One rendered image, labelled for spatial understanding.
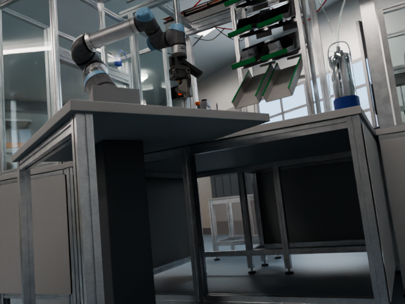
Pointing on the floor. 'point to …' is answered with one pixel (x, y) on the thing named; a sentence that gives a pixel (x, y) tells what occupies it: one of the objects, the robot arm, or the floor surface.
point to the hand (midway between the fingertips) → (187, 96)
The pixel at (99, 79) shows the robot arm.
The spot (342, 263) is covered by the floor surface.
